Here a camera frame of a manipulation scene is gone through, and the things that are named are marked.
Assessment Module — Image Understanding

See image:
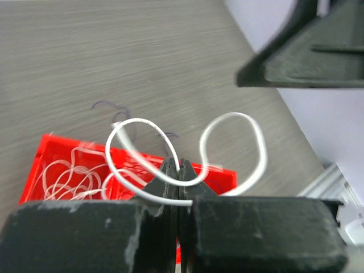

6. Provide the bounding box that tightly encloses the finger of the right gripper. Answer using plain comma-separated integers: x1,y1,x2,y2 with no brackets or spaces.
235,1,363,88

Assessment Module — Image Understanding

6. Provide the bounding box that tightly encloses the red three-compartment tray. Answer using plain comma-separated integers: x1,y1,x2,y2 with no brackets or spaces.
18,133,237,264

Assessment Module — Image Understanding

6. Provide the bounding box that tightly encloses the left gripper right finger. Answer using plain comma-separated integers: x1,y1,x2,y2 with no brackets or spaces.
179,160,349,272

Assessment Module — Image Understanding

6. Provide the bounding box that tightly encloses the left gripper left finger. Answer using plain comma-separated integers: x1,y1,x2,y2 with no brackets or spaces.
1,196,177,272

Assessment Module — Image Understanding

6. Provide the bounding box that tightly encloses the white cable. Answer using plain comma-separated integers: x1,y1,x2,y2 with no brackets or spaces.
101,112,268,207
42,144,110,201

